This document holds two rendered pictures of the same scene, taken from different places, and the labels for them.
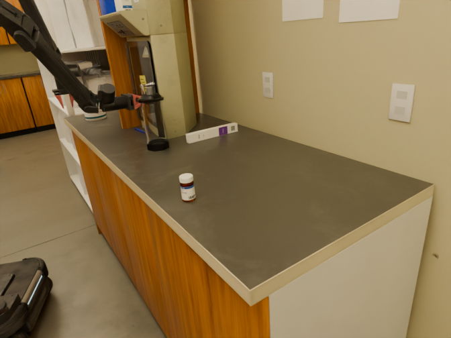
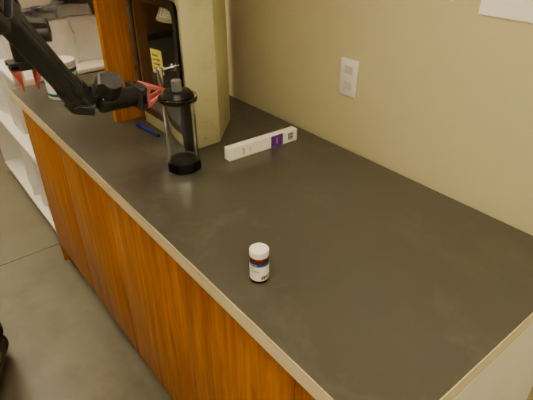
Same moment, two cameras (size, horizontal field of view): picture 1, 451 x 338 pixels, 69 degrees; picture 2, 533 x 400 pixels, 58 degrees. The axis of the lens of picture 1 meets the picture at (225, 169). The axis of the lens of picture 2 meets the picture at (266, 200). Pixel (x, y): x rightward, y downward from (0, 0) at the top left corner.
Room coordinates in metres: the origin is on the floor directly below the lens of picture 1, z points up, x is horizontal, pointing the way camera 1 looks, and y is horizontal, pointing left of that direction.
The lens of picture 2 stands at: (0.12, 0.19, 1.62)
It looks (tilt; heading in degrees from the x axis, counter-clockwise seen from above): 32 degrees down; 354
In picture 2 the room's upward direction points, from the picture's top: straight up
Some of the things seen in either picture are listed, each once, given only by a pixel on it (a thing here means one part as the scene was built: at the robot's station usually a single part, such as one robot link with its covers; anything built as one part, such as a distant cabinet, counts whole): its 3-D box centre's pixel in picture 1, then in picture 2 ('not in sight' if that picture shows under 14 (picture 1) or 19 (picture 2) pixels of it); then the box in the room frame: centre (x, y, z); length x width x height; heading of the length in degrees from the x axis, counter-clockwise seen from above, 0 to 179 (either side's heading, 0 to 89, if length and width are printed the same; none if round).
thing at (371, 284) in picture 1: (190, 222); (219, 263); (1.56, 0.21, 0.45); 2.05 x 0.67 x 0.90; 32
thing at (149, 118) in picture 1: (154, 122); (181, 131); (1.43, 0.29, 1.06); 0.11 x 0.11 x 0.21
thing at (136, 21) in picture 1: (123, 25); not in sight; (1.64, 0.41, 1.46); 0.32 x 0.12 x 0.10; 32
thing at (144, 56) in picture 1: (143, 84); (156, 63); (1.67, 0.37, 1.19); 0.30 x 0.01 x 0.40; 32
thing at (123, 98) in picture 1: (121, 102); (128, 97); (1.49, 0.44, 1.14); 0.10 x 0.07 x 0.07; 33
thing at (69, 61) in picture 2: (93, 106); (61, 77); (2.12, 0.81, 1.02); 0.13 x 0.13 x 0.15
